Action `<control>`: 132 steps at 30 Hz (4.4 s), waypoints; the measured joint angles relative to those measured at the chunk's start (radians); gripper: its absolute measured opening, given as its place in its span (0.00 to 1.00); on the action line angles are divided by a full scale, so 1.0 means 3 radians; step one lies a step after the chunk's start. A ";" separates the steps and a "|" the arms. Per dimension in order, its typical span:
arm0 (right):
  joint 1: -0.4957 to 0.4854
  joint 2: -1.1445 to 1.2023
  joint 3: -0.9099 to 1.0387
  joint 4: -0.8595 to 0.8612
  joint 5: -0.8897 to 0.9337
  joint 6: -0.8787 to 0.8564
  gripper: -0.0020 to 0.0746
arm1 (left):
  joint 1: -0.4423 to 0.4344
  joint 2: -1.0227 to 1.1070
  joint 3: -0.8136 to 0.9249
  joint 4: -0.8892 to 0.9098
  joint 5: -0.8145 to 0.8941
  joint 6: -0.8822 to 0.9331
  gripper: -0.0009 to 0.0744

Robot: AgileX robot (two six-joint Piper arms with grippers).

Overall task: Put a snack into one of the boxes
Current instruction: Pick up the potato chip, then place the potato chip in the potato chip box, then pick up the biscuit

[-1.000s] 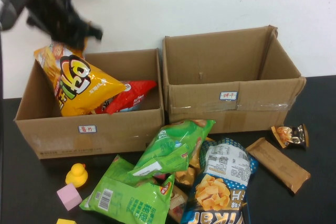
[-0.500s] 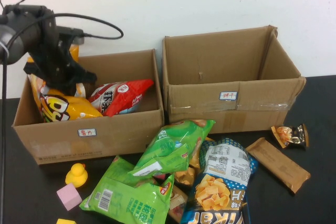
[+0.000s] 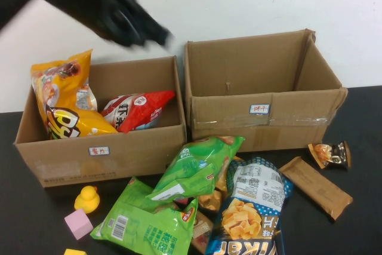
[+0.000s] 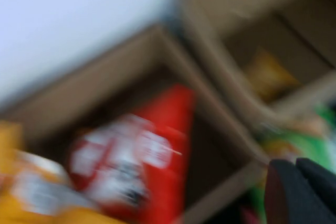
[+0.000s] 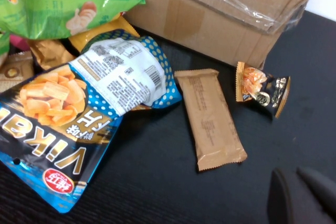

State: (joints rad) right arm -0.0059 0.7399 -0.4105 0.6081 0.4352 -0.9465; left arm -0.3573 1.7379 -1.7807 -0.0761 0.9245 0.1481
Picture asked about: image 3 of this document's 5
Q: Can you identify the yellow rubber duck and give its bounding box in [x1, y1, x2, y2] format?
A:
[73, 185, 101, 214]

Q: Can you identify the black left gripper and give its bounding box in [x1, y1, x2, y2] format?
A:
[85, 0, 216, 48]

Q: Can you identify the long brown bar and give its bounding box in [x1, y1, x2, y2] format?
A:
[279, 156, 354, 221]

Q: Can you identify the small yellow snack packet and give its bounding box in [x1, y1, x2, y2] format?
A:
[214, 156, 243, 192]

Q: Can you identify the blue dotted chips bag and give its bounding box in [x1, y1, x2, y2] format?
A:
[204, 156, 295, 255]

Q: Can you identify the red shrimp cracker bag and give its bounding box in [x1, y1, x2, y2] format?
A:
[100, 90, 176, 134]

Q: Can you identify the white sticker on taped box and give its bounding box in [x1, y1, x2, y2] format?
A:
[249, 104, 271, 115]

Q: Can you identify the green chips bag with barcode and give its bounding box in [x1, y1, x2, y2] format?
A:
[90, 176, 199, 255]

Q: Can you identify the small brown snack packet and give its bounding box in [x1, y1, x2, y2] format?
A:
[190, 211, 214, 253]

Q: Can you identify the green cucumber chips bag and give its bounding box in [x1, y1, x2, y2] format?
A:
[144, 135, 245, 211]

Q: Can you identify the cardboard box with clear tape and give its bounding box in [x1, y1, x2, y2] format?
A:
[183, 29, 349, 153]

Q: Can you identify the light pink foam cube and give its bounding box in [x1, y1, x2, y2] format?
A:
[64, 208, 94, 241]

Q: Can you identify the white sticker on F2 box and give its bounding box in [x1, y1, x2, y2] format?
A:
[88, 146, 110, 156]

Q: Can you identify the small black orange snack packet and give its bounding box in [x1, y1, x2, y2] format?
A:
[307, 140, 352, 171]

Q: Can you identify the yellow chips bag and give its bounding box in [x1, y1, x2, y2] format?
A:
[30, 48, 119, 141]

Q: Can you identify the cardboard box with F2 print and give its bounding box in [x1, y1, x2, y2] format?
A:
[14, 55, 188, 189]

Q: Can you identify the crumpled orange brown snack packet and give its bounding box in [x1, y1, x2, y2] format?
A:
[198, 189, 224, 213]

